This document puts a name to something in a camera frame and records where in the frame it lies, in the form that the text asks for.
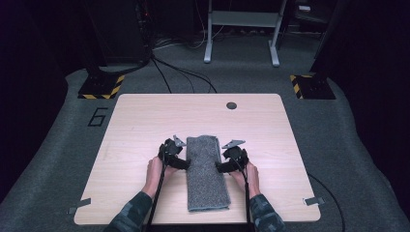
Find grey towel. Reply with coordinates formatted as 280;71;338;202
185;134;232;214

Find white desk frame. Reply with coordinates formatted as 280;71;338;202
203;0;288;68

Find hand-held gripper cable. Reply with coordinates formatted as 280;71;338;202
145;143;170;232
231;154;252;232

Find person's right hand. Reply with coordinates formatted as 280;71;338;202
228;160;262;199

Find black floor cable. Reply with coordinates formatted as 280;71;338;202
154;56;219;95
150;57;174;95
307;173;346;232

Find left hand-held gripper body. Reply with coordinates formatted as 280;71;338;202
158;134;188;167

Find left hand-held gripper cable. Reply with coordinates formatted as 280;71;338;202
145;143;170;232

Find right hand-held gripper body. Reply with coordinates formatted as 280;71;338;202
221;138;250;169

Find black stand with striped base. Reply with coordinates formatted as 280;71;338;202
288;0;352;101
77;0;126;101

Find right hand-held gripper cable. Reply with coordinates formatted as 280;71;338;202
231;154;252;232

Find black cabinet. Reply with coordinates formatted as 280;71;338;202
93;0;153;66

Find grey tape strip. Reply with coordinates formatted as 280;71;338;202
67;197;93;216
303;196;326;207

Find white floor cables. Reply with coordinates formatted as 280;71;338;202
152;24;226;51

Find person's left hand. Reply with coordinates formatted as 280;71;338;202
142;156;178;198

